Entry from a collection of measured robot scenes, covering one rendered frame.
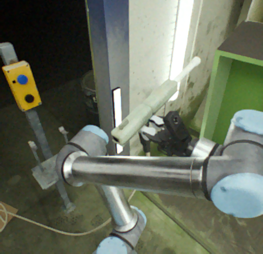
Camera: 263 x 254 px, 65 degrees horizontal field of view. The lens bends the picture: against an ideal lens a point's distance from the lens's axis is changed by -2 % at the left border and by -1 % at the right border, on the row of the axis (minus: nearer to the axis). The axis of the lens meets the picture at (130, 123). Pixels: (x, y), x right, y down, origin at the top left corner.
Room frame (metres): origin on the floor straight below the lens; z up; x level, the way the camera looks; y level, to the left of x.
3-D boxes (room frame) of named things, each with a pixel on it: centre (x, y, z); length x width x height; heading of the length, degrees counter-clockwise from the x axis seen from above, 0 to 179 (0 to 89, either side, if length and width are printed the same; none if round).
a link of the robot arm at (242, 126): (0.34, -0.27, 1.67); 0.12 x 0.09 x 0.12; 152
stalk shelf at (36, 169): (0.95, 0.54, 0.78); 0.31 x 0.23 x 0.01; 134
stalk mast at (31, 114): (1.05, 0.64, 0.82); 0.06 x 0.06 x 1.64; 44
